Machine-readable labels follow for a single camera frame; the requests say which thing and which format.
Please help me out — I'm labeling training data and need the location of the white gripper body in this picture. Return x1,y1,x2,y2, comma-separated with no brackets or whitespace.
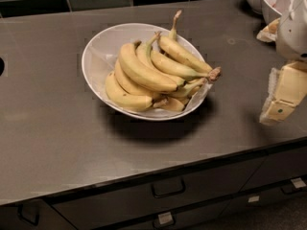
276,0,307,61

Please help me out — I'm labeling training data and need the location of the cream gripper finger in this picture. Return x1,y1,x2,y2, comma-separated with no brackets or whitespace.
256,18,280,42
260,61,307,126

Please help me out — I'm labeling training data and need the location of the small bottom yellow banana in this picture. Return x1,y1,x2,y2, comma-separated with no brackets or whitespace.
153,97,185,112

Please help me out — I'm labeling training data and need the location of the green-stemmed centre banana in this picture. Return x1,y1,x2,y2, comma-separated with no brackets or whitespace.
136,32,185,87

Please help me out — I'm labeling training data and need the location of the right drawer handle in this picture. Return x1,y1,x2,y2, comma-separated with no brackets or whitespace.
281,177,307,195

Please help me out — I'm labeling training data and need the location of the drawer handle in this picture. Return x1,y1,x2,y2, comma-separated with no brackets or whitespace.
17,204,40,227
153,212,176,230
281,177,307,195
151,178,186,198

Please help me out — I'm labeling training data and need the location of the upper middle drawer handle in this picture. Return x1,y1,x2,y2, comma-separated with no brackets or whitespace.
151,178,186,198

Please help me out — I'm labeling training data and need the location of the lower middle drawer handle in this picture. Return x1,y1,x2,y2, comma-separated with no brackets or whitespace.
153,212,176,230

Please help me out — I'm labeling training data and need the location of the left drawer handle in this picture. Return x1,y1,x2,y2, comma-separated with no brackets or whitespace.
17,204,40,227

